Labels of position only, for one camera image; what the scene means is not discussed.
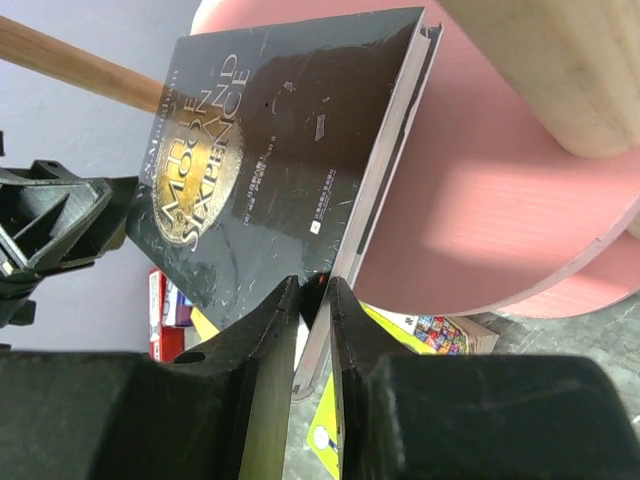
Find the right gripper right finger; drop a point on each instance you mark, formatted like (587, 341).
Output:
(513, 416)

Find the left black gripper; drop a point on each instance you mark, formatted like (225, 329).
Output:
(45, 210)

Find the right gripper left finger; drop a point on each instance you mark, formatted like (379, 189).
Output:
(218, 411)

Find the black Moon and Sixpence book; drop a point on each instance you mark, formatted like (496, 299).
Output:
(271, 155)

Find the yellow book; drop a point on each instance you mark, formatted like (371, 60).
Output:
(204, 328)

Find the green book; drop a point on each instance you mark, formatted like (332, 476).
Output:
(363, 426)

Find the small red box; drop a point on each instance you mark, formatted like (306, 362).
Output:
(165, 343)

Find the small blue white box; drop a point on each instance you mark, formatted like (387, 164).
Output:
(177, 308)

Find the pink three-tier shelf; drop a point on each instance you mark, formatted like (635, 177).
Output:
(487, 211)

